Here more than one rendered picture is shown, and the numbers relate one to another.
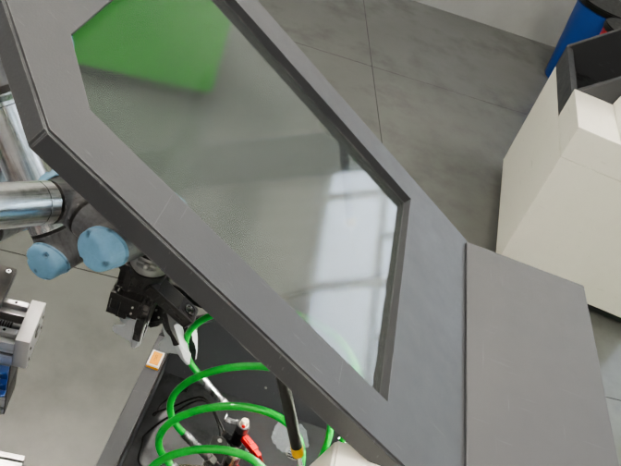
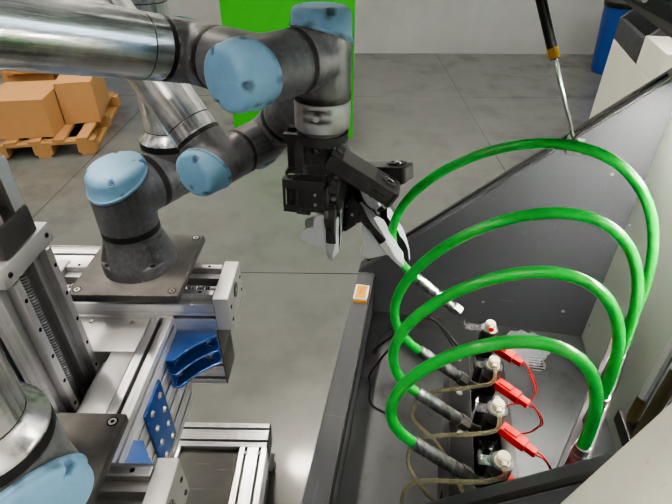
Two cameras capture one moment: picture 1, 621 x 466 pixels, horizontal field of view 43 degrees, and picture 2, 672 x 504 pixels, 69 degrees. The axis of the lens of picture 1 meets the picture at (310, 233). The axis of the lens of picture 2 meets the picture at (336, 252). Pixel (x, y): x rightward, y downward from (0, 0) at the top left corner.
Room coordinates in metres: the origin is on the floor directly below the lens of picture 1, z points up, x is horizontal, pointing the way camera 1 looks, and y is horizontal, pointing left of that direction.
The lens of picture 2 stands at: (0.48, 0.08, 1.67)
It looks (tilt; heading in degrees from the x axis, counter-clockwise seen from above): 35 degrees down; 14
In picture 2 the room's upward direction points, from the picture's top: straight up
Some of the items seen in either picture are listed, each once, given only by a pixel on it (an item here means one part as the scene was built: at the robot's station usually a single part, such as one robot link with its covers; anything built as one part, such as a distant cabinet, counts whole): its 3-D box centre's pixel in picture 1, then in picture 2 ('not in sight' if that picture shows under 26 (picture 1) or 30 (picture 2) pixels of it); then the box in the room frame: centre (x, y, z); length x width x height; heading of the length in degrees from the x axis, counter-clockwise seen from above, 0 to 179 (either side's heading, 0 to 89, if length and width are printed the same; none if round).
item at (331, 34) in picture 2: not in sight; (320, 53); (1.10, 0.25, 1.52); 0.09 x 0.08 x 0.11; 154
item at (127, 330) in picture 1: (127, 332); (318, 237); (1.08, 0.26, 1.25); 0.06 x 0.03 x 0.09; 93
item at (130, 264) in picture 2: not in sight; (135, 242); (1.21, 0.70, 1.09); 0.15 x 0.15 x 0.10
